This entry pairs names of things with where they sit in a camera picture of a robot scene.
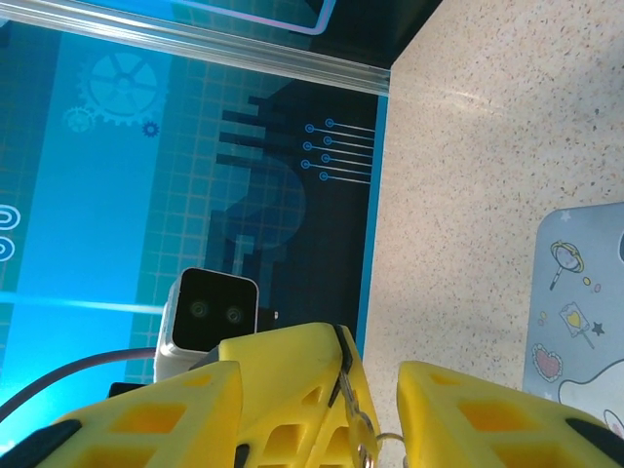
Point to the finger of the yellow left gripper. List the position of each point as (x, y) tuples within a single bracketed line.
[(283, 361), (363, 378)]

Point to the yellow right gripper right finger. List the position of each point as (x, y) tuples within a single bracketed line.
[(487, 429)]

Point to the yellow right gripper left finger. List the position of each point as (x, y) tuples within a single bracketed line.
[(146, 429)]

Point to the small metal key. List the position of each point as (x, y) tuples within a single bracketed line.
[(350, 397)]

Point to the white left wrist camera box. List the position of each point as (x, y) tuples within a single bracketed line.
[(214, 302)]

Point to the aluminium frame post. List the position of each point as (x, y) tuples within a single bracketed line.
[(195, 44)]

